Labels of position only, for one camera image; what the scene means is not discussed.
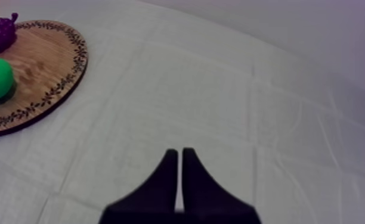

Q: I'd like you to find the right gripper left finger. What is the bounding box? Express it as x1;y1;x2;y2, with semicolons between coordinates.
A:
98;148;179;224

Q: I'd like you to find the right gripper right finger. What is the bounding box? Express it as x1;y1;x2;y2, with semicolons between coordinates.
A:
182;147;262;224

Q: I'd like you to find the round wooden board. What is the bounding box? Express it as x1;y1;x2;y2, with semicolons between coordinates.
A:
0;20;89;138

